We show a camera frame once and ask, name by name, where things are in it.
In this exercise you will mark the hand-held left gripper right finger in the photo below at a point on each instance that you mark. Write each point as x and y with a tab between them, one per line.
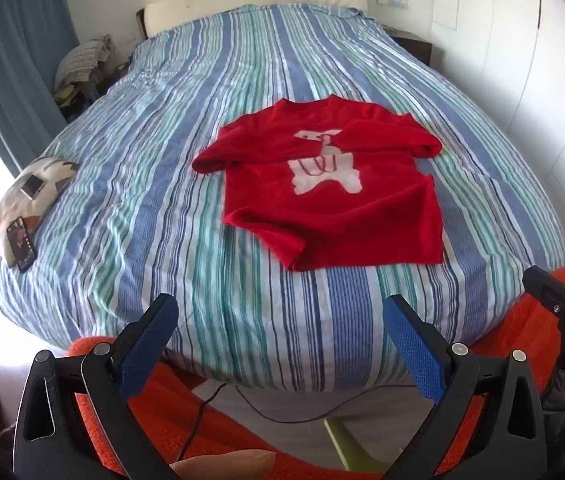
415	347

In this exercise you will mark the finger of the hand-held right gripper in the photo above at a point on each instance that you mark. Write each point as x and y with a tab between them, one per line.
552	285

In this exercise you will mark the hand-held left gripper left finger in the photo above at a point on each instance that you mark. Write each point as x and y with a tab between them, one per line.
150	347

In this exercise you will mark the red knitted sweater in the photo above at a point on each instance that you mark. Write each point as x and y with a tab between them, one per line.
337	220

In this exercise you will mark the pile of clothes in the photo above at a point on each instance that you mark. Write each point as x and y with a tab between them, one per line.
82	60

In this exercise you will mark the person's left hand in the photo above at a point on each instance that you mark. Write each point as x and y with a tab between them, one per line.
222	465

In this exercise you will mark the green plastic object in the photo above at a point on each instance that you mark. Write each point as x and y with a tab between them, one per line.
347	440

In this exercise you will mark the orange fluffy rug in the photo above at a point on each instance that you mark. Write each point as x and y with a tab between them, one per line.
262	437

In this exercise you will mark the black smartphone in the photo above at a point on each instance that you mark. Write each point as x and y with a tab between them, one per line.
21	245

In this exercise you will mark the striped bedspread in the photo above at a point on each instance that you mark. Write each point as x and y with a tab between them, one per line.
162	160

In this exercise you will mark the white wardrobe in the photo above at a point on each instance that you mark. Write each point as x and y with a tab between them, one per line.
512	60

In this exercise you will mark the patterned cushion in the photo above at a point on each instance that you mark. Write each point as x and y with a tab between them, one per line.
17	195

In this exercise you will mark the dark wooden nightstand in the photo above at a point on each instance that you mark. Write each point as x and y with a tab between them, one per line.
415	47

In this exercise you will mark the blue curtain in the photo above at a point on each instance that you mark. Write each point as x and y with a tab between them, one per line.
17	60

